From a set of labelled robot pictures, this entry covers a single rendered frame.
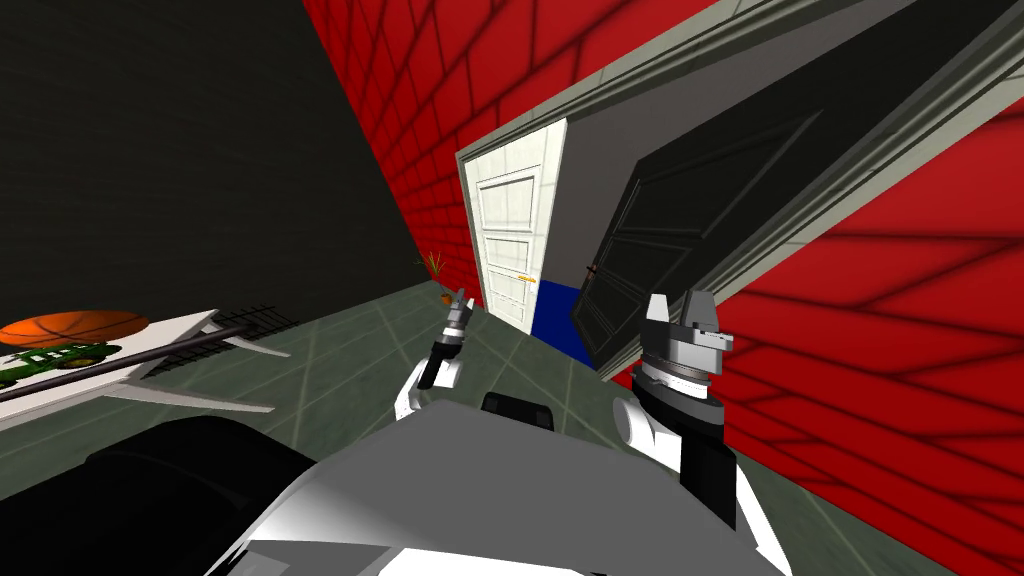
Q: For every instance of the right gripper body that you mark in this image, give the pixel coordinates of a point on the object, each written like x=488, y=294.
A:
x=686, y=346

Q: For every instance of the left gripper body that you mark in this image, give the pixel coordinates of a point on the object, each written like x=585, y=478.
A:
x=454, y=326

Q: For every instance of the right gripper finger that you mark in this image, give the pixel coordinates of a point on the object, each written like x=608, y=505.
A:
x=698, y=310
x=658, y=318

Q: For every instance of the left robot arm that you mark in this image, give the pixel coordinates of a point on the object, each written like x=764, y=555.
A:
x=160, y=496

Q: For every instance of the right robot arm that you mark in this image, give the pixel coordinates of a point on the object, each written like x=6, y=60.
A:
x=704, y=456

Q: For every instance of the potted plant in orange pot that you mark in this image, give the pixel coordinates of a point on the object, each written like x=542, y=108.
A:
x=438, y=276

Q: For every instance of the dark panelled door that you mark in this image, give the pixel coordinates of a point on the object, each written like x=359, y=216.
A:
x=680, y=240

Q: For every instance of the white panelled door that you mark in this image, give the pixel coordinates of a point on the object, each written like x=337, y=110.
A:
x=512, y=224

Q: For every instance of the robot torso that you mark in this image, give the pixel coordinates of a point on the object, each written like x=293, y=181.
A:
x=480, y=496

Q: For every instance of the white table with toys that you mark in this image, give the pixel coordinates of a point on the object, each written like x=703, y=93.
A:
x=48, y=384

